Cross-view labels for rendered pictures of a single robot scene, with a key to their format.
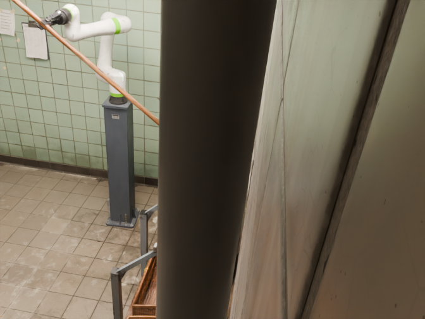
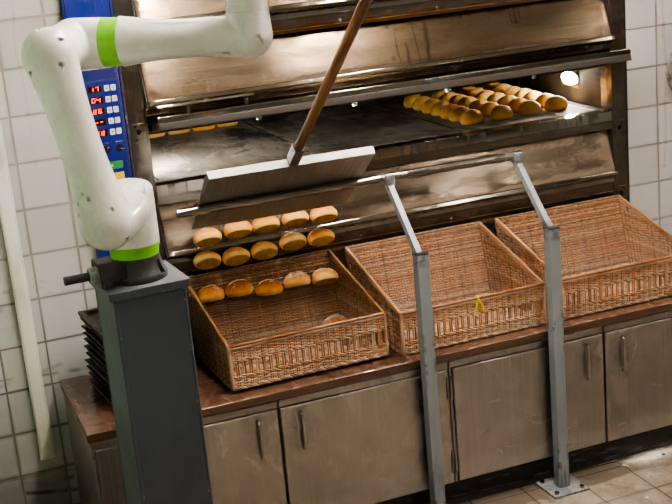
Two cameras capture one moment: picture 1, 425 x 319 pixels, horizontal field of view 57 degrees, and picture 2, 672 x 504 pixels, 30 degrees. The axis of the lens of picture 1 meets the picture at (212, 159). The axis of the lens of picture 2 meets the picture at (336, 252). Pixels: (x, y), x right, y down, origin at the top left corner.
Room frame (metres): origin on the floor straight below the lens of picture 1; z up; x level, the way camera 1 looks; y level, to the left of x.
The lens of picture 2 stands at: (3.76, 3.73, 2.08)
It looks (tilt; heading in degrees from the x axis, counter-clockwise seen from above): 16 degrees down; 244
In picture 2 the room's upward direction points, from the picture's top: 5 degrees counter-clockwise
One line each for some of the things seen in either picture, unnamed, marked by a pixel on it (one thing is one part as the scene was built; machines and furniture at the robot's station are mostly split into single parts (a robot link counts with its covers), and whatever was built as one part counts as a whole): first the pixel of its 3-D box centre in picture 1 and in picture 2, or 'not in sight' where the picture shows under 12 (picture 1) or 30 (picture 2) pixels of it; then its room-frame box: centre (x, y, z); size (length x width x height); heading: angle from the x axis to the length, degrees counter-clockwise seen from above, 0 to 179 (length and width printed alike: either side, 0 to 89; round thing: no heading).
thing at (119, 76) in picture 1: (116, 82); (128, 218); (2.92, 0.81, 1.36); 0.16 x 0.13 x 0.19; 54
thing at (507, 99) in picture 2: not in sight; (483, 101); (0.98, -0.56, 1.21); 0.61 x 0.48 x 0.06; 84
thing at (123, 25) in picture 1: (119, 25); (85, 43); (2.95, 0.77, 1.79); 0.18 x 0.13 x 0.12; 144
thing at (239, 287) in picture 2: not in sight; (238, 287); (2.28, -0.16, 0.80); 0.10 x 0.07 x 0.05; 176
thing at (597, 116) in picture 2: not in sight; (395, 150); (1.60, -0.21, 1.16); 1.80 x 0.06 x 0.04; 174
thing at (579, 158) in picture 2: not in sight; (401, 188); (1.60, -0.18, 1.02); 1.79 x 0.11 x 0.19; 174
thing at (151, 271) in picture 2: (119, 95); (114, 269); (2.97, 0.79, 1.23); 0.26 x 0.15 x 0.06; 178
